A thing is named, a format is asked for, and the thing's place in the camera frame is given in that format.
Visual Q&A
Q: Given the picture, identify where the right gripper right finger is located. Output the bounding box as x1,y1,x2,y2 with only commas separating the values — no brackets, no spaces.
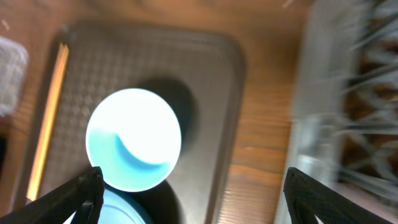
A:
284,167,391,224

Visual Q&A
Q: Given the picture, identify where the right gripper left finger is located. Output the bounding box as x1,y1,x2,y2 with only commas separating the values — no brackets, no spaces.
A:
1,167,104,224

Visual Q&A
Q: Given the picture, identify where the large blue plate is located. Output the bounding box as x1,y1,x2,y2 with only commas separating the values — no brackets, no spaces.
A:
98,186,154,224

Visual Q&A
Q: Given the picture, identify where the small light blue bowl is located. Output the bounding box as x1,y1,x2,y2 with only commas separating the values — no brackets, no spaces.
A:
85,88,182,192

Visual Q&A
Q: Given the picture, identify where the wooden chopstick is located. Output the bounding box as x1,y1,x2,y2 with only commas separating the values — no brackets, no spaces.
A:
27,43,70,201

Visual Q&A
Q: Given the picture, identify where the grey dishwasher rack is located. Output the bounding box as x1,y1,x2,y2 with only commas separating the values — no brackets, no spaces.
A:
285,0,397,223

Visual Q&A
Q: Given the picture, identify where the clear plastic bin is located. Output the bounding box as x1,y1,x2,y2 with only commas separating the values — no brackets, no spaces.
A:
1,36,29,116

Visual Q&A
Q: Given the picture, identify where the brown serving tray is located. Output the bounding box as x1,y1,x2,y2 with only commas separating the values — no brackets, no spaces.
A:
11,21,246,223

